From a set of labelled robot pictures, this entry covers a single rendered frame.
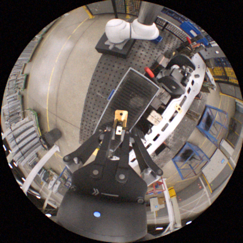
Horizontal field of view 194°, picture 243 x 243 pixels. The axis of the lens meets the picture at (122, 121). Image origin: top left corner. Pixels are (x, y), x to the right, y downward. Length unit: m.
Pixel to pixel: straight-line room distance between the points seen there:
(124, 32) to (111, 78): 0.45
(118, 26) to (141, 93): 0.50
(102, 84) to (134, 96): 0.55
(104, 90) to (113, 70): 0.22
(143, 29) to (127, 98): 0.50
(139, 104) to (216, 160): 8.19
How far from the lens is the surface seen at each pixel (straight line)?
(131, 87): 0.27
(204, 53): 1.03
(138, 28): 0.62
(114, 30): 0.62
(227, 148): 8.27
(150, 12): 0.52
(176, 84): 0.33
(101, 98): 0.77
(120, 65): 0.80
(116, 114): 0.22
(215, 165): 8.28
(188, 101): 0.64
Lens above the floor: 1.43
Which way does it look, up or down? 69 degrees down
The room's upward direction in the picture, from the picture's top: 172 degrees counter-clockwise
